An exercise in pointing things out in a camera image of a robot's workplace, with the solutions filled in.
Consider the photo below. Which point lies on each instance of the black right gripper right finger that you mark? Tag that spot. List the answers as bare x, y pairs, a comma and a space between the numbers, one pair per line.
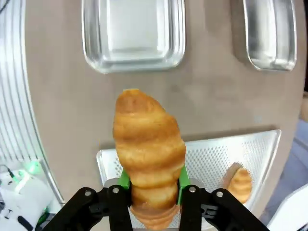
211, 211

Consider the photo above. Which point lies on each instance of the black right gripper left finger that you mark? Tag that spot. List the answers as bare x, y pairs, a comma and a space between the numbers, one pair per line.
96, 211

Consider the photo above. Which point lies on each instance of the golden brown croissant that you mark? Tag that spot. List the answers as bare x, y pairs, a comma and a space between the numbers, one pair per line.
240, 187
146, 144

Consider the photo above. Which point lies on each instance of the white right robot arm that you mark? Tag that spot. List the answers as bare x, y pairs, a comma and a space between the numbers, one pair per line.
26, 199

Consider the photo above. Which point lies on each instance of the steel container with white rim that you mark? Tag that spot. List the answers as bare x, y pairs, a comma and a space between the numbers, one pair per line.
134, 36

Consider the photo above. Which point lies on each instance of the plain steel container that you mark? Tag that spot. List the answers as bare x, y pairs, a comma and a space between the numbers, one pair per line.
269, 36

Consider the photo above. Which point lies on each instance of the perforated aluminium baking tray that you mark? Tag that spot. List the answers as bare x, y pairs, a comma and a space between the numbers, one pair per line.
211, 156

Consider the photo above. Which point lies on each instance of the white table with grey leg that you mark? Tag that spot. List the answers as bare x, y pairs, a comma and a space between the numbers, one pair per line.
293, 211

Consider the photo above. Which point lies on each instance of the ribbed aluminium platform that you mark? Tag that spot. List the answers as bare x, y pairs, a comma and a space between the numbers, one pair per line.
16, 108

